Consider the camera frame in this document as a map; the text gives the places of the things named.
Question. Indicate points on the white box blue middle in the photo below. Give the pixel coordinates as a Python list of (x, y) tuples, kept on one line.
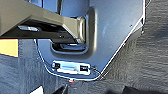
[(71, 67)]

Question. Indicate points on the grey robot torso limb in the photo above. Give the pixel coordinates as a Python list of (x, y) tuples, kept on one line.
[(36, 16)]

